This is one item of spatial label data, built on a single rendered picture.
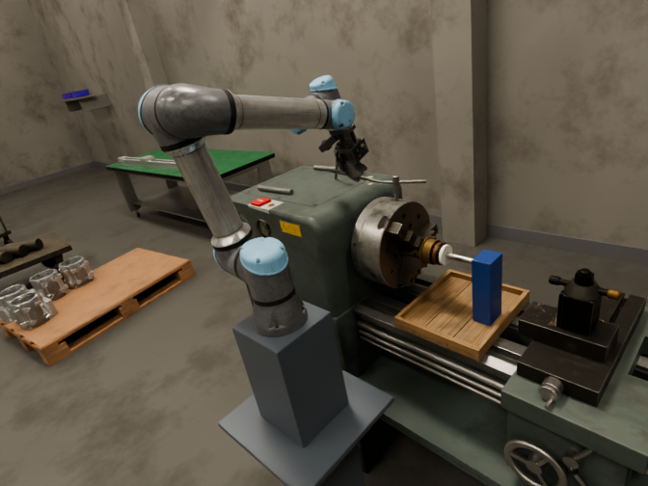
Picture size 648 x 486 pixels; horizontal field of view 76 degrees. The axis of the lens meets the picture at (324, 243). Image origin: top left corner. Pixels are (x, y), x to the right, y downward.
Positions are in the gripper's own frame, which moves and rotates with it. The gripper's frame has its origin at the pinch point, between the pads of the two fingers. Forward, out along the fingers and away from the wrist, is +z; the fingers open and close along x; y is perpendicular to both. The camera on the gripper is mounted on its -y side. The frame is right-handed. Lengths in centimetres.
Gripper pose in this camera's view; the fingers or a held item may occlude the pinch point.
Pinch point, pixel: (355, 177)
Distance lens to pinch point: 145.1
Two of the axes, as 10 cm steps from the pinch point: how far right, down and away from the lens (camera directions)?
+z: 3.8, 7.4, 5.6
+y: 6.8, 1.8, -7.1
